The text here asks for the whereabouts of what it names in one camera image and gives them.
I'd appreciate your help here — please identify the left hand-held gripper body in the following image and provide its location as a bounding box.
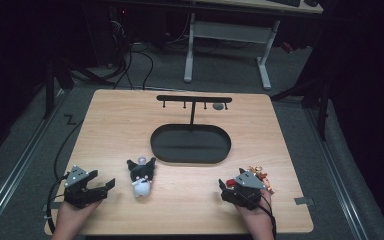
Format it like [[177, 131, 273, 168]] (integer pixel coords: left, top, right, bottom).
[[63, 164, 102, 210]]

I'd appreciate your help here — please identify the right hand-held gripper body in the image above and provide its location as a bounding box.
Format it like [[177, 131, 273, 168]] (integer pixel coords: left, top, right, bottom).
[[225, 167, 268, 212]]

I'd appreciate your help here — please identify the orange figure keychain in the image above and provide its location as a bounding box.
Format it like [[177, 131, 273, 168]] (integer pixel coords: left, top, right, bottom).
[[225, 165, 276, 196]]

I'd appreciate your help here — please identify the black and white plush keychain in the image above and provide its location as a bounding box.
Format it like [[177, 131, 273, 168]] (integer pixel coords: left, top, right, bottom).
[[126, 155, 157, 198]]

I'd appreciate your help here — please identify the black key rack with tray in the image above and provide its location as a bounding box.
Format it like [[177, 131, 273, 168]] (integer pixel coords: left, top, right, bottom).
[[149, 94, 233, 165]]

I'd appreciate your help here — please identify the person's left hand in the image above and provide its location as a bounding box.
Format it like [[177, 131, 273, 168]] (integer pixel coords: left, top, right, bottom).
[[57, 199, 103, 232]]

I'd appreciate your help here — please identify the person's right hand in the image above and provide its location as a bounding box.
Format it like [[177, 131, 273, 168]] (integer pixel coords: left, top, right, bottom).
[[234, 177, 275, 232]]

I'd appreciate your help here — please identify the grey tape strip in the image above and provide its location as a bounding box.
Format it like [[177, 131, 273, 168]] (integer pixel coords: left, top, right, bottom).
[[41, 202, 62, 213], [294, 196, 315, 206]]

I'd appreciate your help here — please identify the black metal stand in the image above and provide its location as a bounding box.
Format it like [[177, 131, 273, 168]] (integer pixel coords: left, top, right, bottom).
[[269, 74, 332, 142], [42, 58, 76, 120]]

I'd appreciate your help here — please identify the dark computer tower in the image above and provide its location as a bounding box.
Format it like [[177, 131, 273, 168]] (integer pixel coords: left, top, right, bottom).
[[81, 4, 133, 69]]

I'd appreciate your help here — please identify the small red object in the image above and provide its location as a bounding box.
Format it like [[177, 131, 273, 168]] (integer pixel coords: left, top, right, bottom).
[[280, 41, 295, 55]]

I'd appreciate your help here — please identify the white metal desk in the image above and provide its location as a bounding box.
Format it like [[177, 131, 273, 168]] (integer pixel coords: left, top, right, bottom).
[[182, 0, 324, 92]]

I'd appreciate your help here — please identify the black keyboard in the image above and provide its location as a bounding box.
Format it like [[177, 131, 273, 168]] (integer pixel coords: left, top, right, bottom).
[[267, 0, 302, 8]]

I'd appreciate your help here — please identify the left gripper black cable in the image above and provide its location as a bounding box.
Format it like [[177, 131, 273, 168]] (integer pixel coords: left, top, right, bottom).
[[45, 173, 72, 225]]

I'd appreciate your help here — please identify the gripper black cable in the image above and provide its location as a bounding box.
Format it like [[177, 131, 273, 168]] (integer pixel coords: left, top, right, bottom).
[[243, 191, 278, 240], [45, 173, 72, 225]]

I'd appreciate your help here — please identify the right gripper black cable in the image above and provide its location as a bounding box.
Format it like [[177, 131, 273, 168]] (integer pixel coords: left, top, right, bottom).
[[243, 191, 278, 240]]

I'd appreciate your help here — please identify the black floor cable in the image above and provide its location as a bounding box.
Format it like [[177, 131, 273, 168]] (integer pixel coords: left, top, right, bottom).
[[53, 119, 85, 183]]

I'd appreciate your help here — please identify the aluminium floor rail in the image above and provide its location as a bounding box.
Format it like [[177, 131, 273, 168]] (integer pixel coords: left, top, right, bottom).
[[303, 107, 370, 240], [0, 89, 66, 236]]

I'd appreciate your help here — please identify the bundle of black cables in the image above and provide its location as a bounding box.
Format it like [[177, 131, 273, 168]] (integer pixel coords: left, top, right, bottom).
[[69, 19, 156, 92]]

